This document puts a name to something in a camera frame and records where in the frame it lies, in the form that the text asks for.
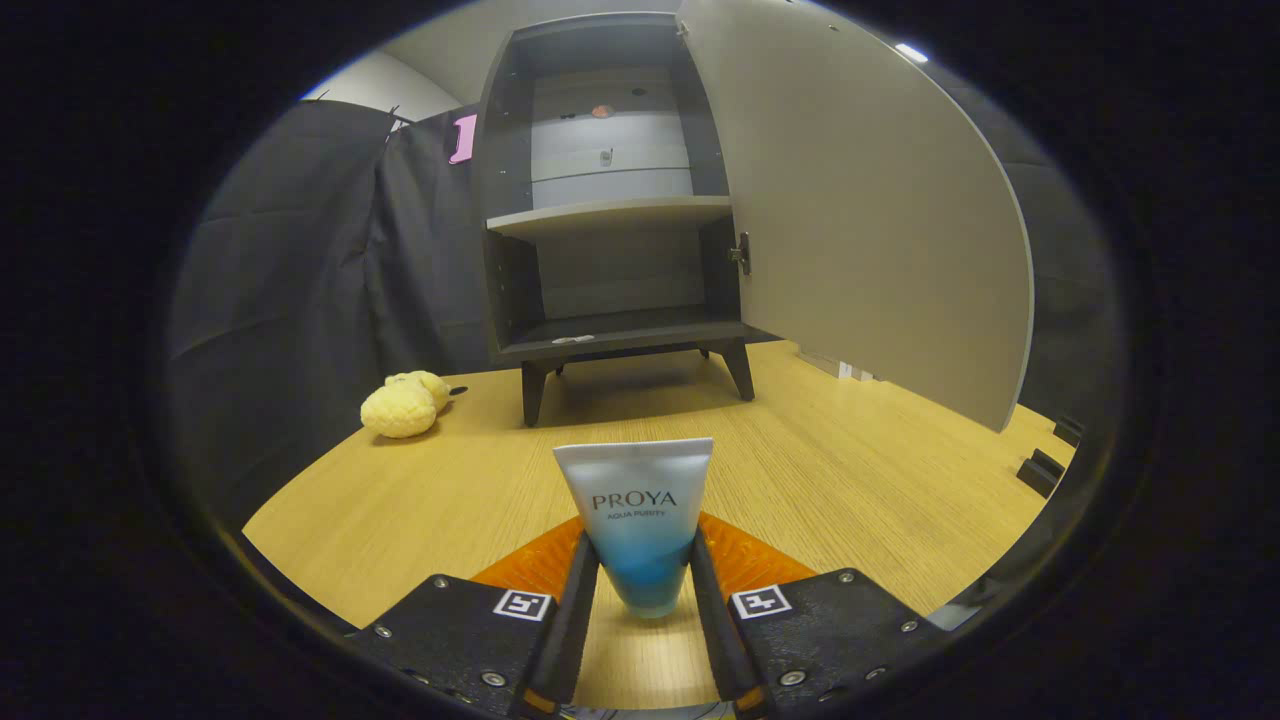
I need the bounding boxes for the beige cabinet door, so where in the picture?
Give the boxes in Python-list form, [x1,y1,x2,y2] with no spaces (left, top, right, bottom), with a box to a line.
[678,0,1036,433]

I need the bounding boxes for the yellow plush toy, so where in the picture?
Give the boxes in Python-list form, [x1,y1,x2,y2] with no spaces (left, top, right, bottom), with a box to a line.
[360,370,452,440]

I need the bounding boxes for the black backdrop cloth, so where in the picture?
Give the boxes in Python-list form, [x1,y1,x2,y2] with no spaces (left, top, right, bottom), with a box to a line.
[165,58,1121,531]

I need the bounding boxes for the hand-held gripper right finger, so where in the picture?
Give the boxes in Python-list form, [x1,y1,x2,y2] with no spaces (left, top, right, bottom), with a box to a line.
[690,512,951,720]

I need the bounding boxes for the white and blue tube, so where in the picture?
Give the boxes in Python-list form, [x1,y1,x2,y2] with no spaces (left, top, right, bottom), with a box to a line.
[553,438,715,620]

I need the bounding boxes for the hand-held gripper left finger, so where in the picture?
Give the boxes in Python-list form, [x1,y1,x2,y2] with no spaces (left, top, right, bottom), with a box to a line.
[345,515,601,720]

